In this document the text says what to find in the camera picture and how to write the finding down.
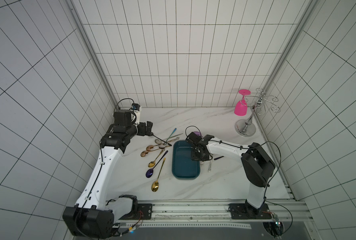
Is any teal plastic storage box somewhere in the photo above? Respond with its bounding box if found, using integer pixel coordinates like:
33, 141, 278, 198
171, 141, 201, 180

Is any aluminium mounting rail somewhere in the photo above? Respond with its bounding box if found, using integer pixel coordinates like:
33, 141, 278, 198
120, 199, 313, 229

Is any chrome wine glass rack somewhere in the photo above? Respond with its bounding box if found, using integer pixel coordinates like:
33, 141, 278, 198
235, 88, 281, 137

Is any silver spoon pile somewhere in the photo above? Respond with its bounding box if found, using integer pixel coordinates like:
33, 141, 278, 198
154, 133, 183, 144

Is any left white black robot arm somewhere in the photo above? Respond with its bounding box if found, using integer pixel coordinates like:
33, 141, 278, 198
62, 104, 153, 239

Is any silver spoon clear handle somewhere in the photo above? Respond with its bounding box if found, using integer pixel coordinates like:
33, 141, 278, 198
208, 159, 214, 173

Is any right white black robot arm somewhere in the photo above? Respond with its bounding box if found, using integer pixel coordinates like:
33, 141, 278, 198
186, 132, 279, 213

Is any copper spoon upper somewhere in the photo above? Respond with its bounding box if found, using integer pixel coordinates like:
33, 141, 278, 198
146, 144, 170, 151

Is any purple bowl dark spoon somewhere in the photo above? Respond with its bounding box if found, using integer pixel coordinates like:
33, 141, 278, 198
145, 151, 168, 178

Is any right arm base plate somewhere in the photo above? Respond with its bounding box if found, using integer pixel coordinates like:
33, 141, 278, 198
229, 203, 272, 220

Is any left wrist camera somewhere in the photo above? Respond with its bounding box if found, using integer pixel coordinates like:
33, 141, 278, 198
130, 103, 141, 125

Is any blue teal iridescent spoon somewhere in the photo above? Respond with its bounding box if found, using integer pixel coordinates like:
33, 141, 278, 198
165, 128, 177, 144

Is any pink upside-down wine glass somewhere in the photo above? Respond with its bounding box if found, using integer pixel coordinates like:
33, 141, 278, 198
234, 89, 251, 117

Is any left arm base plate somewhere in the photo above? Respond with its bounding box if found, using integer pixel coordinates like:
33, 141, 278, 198
127, 204, 153, 220

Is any short gold spoon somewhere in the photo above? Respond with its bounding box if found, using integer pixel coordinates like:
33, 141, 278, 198
148, 149, 165, 168

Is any long gold spoon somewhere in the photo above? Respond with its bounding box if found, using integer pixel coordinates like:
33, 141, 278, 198
151, 158, 166, 192

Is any black spoon pile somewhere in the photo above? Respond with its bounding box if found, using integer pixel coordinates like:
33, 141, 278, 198
152, 135, 171, 146

